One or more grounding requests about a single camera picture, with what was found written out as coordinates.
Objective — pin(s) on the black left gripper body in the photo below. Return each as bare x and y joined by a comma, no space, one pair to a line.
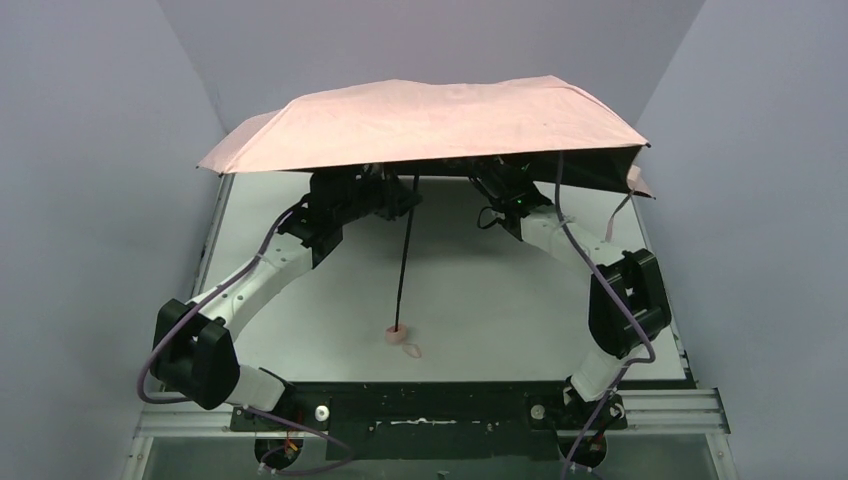
399,199

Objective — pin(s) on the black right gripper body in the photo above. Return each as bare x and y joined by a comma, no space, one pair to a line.
488,183

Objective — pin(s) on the pink folding umbrella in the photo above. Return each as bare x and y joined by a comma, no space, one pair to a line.
557,132

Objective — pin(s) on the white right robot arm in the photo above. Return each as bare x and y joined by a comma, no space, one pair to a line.
628,305

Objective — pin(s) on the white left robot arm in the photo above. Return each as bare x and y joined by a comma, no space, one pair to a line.
194,352

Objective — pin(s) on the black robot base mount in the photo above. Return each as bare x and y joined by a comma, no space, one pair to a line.
535,420

